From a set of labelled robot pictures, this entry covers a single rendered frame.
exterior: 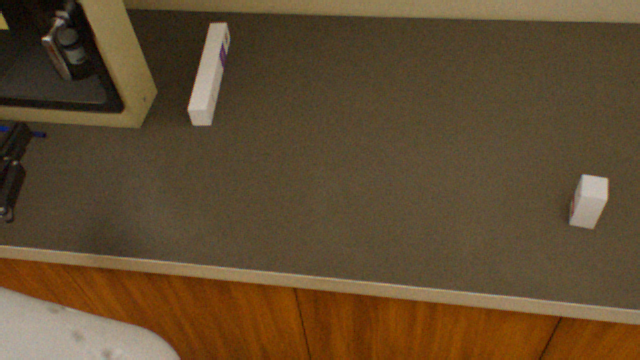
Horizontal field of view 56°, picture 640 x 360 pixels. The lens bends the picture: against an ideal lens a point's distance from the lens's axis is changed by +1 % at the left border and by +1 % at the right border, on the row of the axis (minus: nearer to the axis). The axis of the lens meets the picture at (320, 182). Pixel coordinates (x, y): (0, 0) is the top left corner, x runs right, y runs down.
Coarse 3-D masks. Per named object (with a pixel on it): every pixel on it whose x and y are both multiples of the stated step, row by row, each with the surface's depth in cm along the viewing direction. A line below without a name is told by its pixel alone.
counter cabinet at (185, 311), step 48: (48, 288) 123; (96, 288) 119; (144, 288) 116; (192, 288) 112; (240, 288) 109; (288, 288) 106; (192, 336) 131; (240, 336) 127; (288, 336) 123; (336, 336) 119; (384, 336) 115; (432, 336) 112; (480, 336) 109; (528, 336) 106; (576, 336) 103; (624, 336) 100
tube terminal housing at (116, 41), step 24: (96, 0) 102; (120, 0) 109; (96, 24) 102; (120, 24) 110; (120, 48) 111; (120, 72) 111; (144, 72) 121; (120, 96) 114; (144, 96) 121; (24, 120) 124; (48, 120) 123; (72, 120) 122; (96, 120) 121; (120, 120) 119
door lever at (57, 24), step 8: (56, 24) 99; (64, 24) 100; (48, 32) 98; (56, 32) 99; (48, 40) 97; (48, 48) 98; (56, 48) 99; (56, 56) 100; (56, 64) 101; (64, 64) 101; (64, 72) 102
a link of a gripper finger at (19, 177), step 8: (16, 160) 87; (16, 168) 86; (8, 176) 86; (16, 176) 86; (24, 176) 88; (8, 184) 85; (16, 184) 86; (8, 192) 84; (16, 192) 86; (0, 200) 83; (8, 200) 83; (16, 200) 85; (0, 208) 82; (8, 208) 82
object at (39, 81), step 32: (0, 0) 99; (32, 0) 97; (64, 0) 96; (0, 32) 104; (32, 32) 103; (64, 32) 102; (0, 64) 111; (32, 64) 109; (96, 64) 106; (0, 96) 118; (32, 96) 116; (64, 96) 115; (96, 96) 113
